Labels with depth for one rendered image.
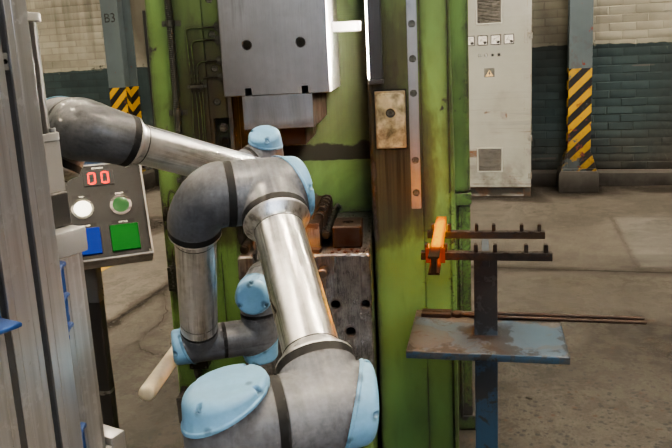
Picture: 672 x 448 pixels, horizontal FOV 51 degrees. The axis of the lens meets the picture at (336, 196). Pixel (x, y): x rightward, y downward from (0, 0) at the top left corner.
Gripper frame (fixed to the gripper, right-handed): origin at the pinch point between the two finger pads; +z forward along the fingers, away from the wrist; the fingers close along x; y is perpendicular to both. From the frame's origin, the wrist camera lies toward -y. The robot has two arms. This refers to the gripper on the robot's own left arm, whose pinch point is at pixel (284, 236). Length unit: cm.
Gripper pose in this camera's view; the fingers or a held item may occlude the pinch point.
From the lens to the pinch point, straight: 185.8
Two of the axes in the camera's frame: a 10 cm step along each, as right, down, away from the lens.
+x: 10.0, -0.3, -0.8
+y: -0.4, 6.5, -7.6
